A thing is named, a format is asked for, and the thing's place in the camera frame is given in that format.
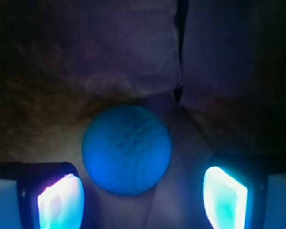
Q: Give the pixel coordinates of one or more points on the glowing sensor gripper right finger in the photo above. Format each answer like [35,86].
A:
[245,192]

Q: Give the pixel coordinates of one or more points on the brown paper bag liner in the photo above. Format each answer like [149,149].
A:
[213,70]

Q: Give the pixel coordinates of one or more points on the blue felt ball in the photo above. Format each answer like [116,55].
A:
[126,150]

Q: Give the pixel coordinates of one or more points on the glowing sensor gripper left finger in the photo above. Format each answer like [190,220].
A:
[40,196]

